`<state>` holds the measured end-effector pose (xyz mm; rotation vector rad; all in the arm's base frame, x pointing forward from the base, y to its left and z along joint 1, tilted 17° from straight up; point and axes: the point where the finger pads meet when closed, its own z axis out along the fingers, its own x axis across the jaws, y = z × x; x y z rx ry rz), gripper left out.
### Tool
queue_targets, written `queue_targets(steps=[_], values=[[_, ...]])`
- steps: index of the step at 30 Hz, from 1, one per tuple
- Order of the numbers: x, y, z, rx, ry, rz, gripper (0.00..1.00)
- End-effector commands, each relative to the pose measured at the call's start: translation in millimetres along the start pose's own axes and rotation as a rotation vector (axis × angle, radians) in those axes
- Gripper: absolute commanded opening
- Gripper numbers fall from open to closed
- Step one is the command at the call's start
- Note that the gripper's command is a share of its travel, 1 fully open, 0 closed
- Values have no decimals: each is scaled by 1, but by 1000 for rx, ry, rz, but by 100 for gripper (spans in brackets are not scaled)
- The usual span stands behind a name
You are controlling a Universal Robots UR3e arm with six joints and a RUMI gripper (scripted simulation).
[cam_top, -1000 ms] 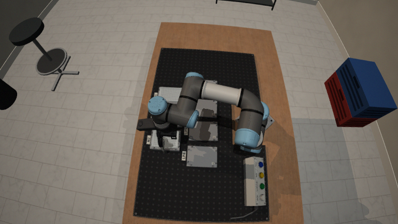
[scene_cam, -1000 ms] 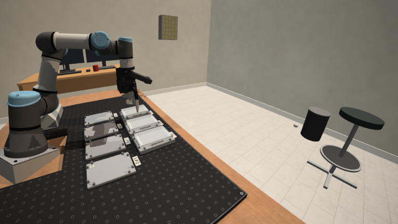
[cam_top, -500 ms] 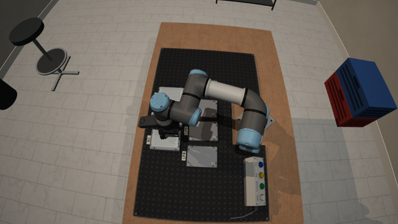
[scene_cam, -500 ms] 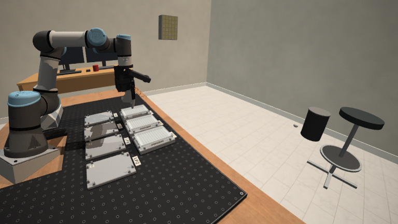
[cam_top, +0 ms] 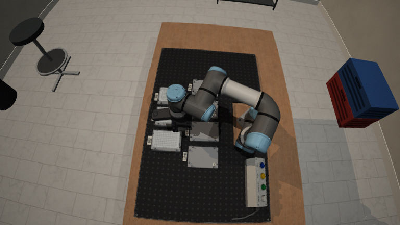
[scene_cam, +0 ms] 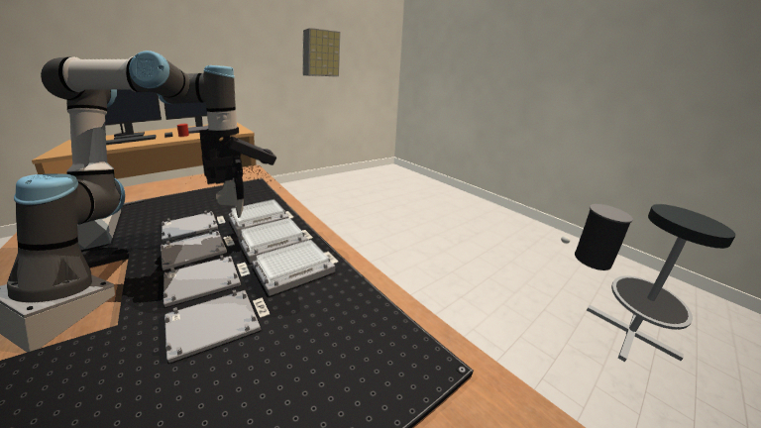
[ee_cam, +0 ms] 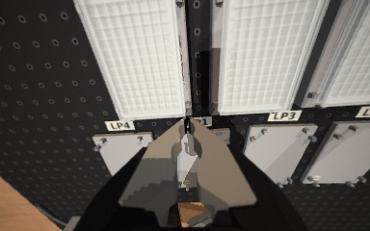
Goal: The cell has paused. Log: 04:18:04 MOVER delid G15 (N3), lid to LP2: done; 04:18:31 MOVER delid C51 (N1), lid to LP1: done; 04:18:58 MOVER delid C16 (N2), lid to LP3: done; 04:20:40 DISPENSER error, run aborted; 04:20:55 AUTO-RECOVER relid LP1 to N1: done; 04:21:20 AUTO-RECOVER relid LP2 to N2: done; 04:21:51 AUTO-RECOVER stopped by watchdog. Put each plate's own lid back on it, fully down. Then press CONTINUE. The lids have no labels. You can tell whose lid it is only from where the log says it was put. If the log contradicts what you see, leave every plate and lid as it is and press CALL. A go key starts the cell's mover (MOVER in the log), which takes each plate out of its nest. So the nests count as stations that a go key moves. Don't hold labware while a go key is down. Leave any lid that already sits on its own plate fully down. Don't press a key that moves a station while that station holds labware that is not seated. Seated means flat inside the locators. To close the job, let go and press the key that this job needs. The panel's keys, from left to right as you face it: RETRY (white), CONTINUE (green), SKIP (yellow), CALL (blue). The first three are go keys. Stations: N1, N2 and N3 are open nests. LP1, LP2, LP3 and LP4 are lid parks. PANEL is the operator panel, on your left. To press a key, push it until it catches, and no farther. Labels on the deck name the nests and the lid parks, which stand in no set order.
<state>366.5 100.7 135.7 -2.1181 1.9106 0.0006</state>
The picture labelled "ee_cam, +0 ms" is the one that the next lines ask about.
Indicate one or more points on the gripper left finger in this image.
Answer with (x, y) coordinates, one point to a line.
(147, 182)

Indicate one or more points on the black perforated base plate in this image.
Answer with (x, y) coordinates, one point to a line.
(53, 100)

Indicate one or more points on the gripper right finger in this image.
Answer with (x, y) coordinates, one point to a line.
(228, 180)

